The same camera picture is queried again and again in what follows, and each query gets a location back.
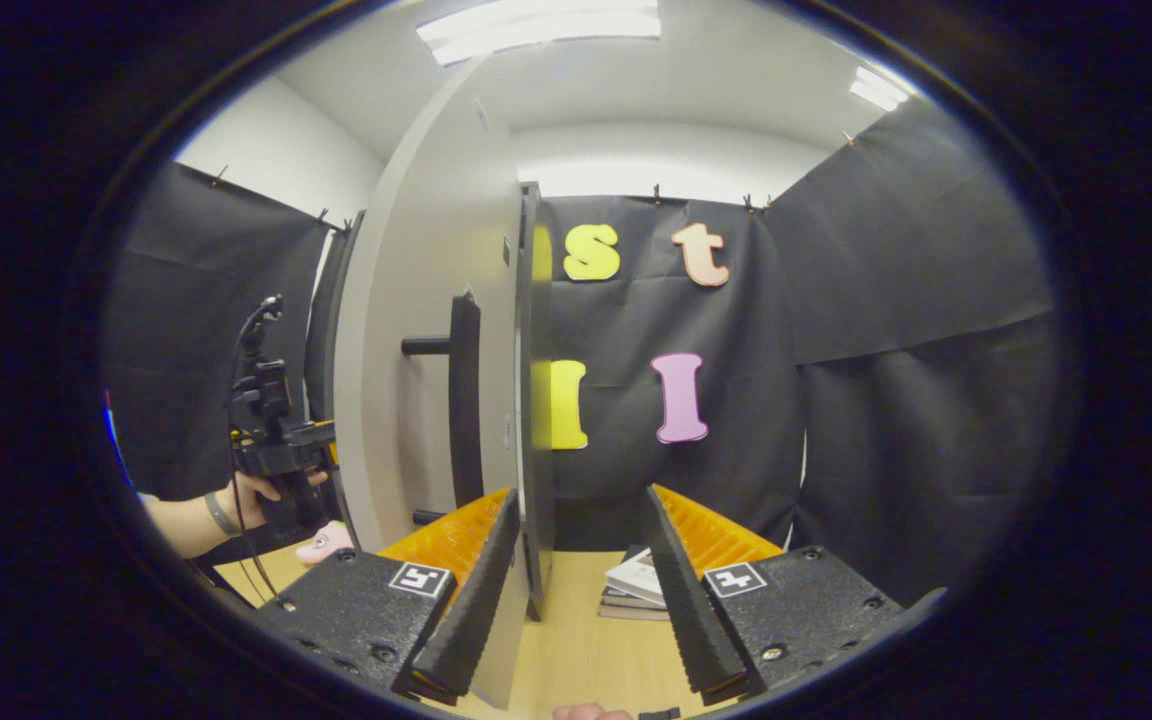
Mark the black backdrop cloth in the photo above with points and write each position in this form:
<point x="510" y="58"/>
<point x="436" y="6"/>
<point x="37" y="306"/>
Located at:
<point x="886" y="400"/>

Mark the white photo cover book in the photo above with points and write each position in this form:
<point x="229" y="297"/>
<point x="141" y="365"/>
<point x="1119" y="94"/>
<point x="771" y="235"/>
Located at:
<point x="636" y="578"/>

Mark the long ceiling light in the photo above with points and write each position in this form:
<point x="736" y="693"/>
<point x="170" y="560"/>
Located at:
<point x="536" y="25"/>

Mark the pink plush toy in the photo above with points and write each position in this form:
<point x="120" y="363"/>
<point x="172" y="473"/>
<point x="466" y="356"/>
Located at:
<point x="328" y="545"/>

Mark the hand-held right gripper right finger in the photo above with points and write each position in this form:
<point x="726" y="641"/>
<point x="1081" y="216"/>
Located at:
<point x="696" y="620"/>

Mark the grey cabinet door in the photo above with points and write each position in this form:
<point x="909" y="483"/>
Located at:
<point x="416" y="230"/>

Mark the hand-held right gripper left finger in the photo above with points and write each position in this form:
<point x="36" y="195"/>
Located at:
<point x="471" y="620"/>

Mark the grey wristband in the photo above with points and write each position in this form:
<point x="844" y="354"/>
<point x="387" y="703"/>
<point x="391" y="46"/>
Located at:
<point x="221" y="514"/>

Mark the dark book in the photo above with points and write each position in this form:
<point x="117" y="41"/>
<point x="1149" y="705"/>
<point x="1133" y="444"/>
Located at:
<point x="626" y="610"/>

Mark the small ceiling light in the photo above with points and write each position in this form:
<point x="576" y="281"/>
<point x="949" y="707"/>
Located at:
<point x="878" y="88"/>

